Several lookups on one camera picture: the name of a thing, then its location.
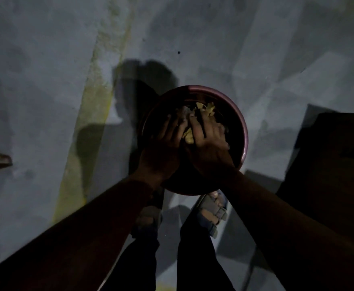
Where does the dark printed cardboard box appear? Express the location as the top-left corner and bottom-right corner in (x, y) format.
(276, 111), (354, 240)

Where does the person's right forearm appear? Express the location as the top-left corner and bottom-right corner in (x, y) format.
(222, 168), (354, 291)

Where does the person's right hand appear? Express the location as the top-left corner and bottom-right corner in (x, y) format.
(184, 110), (236, 180)

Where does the person's left forearm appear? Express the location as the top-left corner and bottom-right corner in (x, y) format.
(0, 175), (158, 291)

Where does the pink round object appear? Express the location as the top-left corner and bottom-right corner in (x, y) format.
(137, 85), (249, 196)

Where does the pile of cardboard and paper scraps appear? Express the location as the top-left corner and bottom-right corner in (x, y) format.
(177, 101), (226, 146)

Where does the person's dark clothing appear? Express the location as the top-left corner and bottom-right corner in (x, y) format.
(101, 221), (236, 291)

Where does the person's left hand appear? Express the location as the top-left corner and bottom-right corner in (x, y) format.
(137, 113), (190, 189)

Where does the grey sandal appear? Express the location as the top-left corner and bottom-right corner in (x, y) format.
(194, 190), (229, 239)
(131, 205), (163, 240)

